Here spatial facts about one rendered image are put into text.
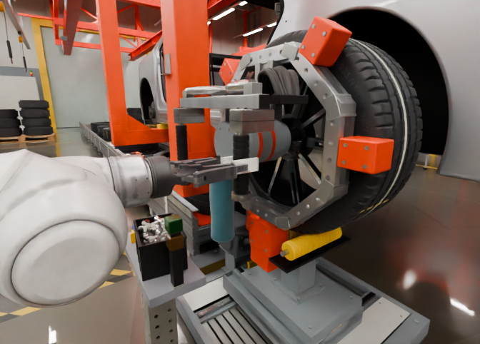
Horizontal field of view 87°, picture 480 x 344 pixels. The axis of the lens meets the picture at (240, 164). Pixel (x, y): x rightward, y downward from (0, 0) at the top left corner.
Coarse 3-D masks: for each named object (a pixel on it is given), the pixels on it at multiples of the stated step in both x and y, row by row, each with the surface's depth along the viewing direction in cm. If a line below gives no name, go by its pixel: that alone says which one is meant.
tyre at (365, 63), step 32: (352, 64) 62; (352, 96) 64; (384, 96) 60; (416, 96) 71; (384, 128) 59; (416, 128) 69; (416, 160) 72; (256, 192) 102; (352, 192) 67; (384, 192) 70; (320, 224) 77
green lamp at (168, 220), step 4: (168, 216) 70; (172, 216) 70; (176, 216) 70; (164, 220) 69; (168, 220) 68; (172, 220) 68; (176, 220) 68; (180, 220) 68; (164, 224) 70; (168, 224) 67; (172, 224) 67; (176, 224) 68; (180, 224) 69; (168, 228) 68; (172, 228) 68; (176, 228) 68; (180, 228) 69; (168, 232) 68; (172, 232) 68; (176, 232) 69
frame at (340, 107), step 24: (288, 48) 67; (240, 72) 87; (312, 72) 62; (336, 96) 58; (336, 120) 59; (336, 144) 59; (336, 168) 61; (336, 192) 63; (264, 216) 86; (288, 216) 76
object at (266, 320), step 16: (240, 272) 122; (224, 288) 123; (240, 288) 116; (240, 304) 112; (256, 304) 106; (256, 320) 102; (272, 320) 98; (352, 320) 99; (272, 336) 95; (288, 336) 92; (336, 336) 94
